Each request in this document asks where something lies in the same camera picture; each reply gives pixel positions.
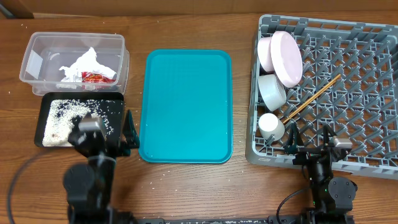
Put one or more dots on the grey bowl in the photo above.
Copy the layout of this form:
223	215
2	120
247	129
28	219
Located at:
272	91

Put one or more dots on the clear plastic bin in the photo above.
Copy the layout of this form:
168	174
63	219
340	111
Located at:
46	52

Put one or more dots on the wooden chopstick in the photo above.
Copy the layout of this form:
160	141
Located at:
311	99

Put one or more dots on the white rice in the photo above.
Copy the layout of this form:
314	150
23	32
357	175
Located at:
64	116

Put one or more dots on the white napkin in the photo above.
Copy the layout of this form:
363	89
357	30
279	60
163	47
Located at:
86	63

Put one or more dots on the teal serving tray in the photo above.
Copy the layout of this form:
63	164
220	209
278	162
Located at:
187	107

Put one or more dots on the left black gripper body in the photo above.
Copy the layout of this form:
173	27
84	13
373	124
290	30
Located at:
115	149

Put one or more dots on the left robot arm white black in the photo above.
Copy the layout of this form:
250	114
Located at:
89	185

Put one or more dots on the large white plate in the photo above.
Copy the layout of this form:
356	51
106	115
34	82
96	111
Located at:
286	58

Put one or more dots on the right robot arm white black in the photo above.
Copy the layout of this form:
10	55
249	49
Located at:
332	196

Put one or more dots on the white cup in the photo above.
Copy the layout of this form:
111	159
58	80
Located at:
270	125

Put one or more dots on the red snack wrapper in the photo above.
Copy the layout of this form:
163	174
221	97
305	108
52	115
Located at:
89	77

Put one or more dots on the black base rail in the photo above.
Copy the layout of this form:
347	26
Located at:
269	220

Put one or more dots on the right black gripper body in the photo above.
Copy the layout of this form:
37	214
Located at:
306	154

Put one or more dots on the black plastic tray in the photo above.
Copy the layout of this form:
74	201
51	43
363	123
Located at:
49	97

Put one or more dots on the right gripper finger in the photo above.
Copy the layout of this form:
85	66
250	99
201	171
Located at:
327	134
294	141

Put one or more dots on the small white plate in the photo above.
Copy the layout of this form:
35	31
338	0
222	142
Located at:
264	54

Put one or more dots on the grey dishwasher rack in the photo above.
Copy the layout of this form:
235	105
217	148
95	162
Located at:
361	105

